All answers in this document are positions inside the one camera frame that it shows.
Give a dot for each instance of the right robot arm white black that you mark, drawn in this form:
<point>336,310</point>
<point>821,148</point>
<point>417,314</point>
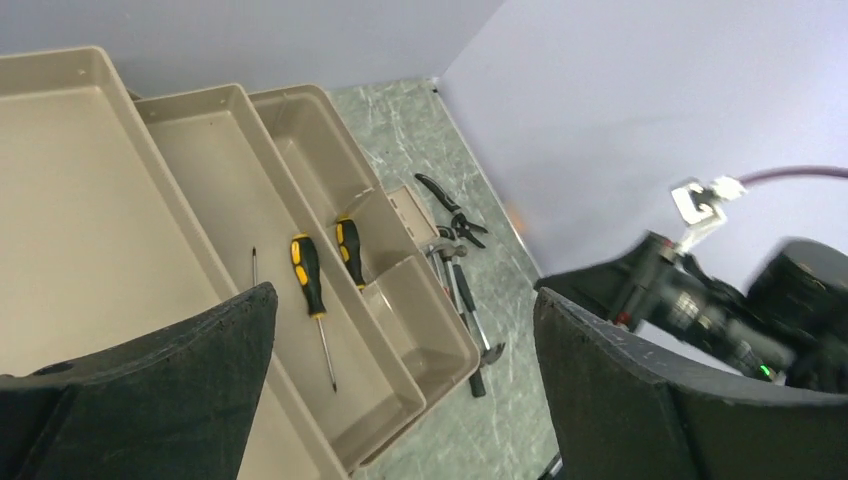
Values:
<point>791,322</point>

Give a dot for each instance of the short claw hammer black grip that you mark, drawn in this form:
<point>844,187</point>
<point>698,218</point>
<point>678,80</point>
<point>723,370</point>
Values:
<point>490,353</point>

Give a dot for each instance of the black handled pliers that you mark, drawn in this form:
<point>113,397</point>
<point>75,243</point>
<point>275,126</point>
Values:
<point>460,225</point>

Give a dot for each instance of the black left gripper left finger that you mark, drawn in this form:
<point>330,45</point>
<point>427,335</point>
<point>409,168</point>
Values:
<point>177,403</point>

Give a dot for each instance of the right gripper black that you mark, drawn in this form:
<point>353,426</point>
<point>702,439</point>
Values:
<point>625,289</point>

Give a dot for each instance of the blue handled screwdriver red collar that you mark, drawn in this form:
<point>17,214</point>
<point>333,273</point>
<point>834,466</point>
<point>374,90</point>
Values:
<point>435,264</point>

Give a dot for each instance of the large black yellow screwdriver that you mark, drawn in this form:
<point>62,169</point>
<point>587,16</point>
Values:
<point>306,266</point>

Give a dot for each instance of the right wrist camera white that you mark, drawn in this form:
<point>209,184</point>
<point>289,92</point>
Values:
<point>700,206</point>

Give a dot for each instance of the small black yellow screwdriver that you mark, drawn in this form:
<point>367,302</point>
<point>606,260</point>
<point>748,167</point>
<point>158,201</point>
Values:
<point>254,265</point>

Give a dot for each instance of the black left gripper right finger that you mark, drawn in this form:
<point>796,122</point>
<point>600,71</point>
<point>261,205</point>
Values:
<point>623,407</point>

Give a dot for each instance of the beige plastic toolbox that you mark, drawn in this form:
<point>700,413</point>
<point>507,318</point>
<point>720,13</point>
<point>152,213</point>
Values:
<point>120,217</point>

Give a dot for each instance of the long claw hammer black grip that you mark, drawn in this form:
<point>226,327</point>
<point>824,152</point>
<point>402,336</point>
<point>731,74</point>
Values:
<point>446,253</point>

